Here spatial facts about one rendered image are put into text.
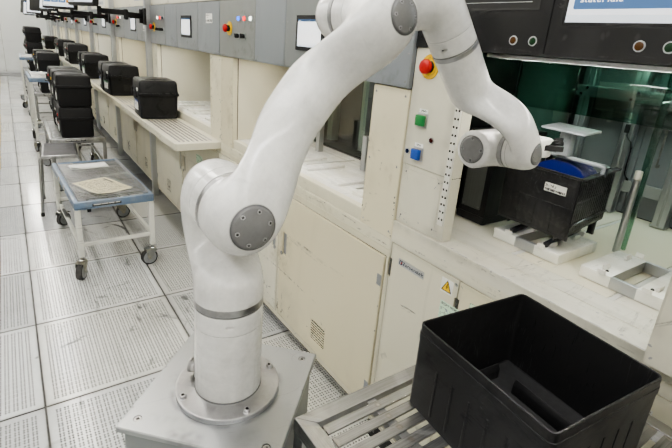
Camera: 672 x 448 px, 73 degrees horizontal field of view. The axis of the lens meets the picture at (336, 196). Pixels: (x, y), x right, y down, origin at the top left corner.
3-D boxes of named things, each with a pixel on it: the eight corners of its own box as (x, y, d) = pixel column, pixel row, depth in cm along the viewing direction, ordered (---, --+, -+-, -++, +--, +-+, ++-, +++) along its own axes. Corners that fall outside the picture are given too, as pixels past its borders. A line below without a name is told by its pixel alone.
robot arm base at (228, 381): (154, 412, 79) (149, 320, 73) (203, 346, 97) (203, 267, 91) (259, 435, 76) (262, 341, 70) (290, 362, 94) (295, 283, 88)
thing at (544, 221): (490, 224, 140) (509, 122, 128) (526, 210, 152) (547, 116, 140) (568, 257, 122) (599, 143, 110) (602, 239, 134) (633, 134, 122)
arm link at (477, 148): (527, 130, 103) (491, 126, 110) (493, 132, 95) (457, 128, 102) (522, 166, 105) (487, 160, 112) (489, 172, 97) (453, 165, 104)
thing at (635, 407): (506, 361, 100) (522, 292, 95) (635, 460, 78) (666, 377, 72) (406, 399, 87) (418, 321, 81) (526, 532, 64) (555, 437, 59)
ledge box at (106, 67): (101, 91, 421) (98, 62, 413) (133, 91, 438) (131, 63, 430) (108, 95, 399) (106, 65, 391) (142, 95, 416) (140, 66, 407)
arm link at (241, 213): (227, 238, 82) (261, 280, 69) (170, 207, 75) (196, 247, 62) (384, 17, 85) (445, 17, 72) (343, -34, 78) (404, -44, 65)
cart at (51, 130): (42, 165, 459) (36, 117, 444) (100, 161, 489) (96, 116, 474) (48, 193, 387) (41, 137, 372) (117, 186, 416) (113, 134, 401)
